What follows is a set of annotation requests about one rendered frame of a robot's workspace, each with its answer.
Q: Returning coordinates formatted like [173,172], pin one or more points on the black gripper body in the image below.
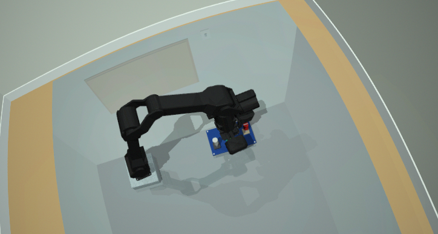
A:
[235,144]

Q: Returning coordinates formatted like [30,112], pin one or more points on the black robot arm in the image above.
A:
[218,101]

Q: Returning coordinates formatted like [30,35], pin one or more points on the blue circuit board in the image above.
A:
[218,145]

